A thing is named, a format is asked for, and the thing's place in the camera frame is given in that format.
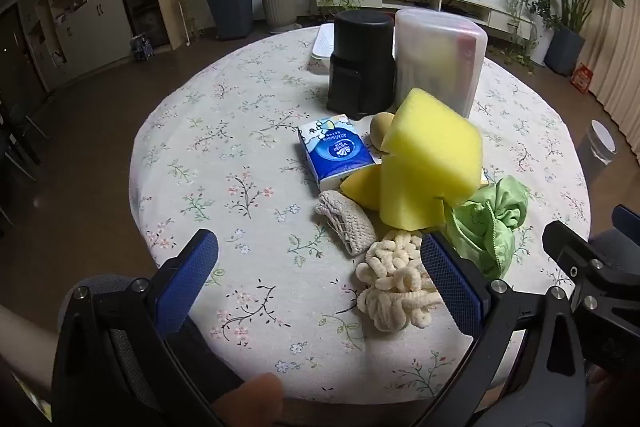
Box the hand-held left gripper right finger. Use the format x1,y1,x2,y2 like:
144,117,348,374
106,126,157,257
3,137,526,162
420,231,588,427

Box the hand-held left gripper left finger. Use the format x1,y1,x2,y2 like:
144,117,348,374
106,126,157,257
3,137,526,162
51,229,236,427

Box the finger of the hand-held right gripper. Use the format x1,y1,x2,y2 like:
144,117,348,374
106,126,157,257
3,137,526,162
612,205,640,235
542,221,640,374

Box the cream chenille cloth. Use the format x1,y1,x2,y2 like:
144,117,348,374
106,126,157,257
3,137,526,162
356,231,443,333

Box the green microfiber cloth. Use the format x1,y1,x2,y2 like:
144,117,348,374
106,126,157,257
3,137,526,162
446,175,530,280

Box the beige knitted cloth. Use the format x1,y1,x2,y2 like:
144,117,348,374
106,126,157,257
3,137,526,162
315,189,377,256

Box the small yellow sponge wedge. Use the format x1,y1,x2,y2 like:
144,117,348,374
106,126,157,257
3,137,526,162
340,166,383,210

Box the large yellow sponge block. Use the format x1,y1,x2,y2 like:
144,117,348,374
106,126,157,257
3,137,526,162
379,88,484,230

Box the blue tissue pack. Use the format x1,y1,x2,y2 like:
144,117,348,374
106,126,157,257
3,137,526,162
298,113,383,195

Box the white plastic tray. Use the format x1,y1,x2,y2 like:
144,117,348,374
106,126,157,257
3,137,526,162
311,24,337,70

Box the white trash bin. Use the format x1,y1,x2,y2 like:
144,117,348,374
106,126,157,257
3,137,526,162
577,120,619,185

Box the person's dark shorts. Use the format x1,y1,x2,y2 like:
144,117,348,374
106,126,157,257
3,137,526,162
170,319,247,408

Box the person's bare leg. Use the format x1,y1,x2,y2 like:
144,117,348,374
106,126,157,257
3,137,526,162
207,372,286,427

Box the floral tablecloth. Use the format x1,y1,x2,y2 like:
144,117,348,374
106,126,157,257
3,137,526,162
129,24,592,408

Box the red box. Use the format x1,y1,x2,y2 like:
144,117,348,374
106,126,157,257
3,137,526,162
571,63,594,94

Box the tan gourd-shaped sponge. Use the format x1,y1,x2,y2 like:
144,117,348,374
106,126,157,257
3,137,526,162
369,112,396,152

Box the dark grey plant pot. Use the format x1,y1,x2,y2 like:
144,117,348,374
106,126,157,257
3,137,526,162
544,27,586,75

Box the beige curtain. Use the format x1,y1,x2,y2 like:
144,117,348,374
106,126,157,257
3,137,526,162
575,0,640,122

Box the dark chair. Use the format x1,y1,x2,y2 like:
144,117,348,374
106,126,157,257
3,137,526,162
0,92,51,233

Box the translucent plastic container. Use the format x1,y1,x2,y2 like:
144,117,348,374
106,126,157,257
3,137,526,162
393,8,488,120

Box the small leafy floor plant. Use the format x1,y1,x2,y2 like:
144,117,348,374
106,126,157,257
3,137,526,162
502,0,553,68

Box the black cylindrical container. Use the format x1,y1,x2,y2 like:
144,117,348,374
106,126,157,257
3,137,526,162
327,9,397,118

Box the white ribbed plant pot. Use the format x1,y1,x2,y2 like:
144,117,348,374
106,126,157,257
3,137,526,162
258,0,301,32

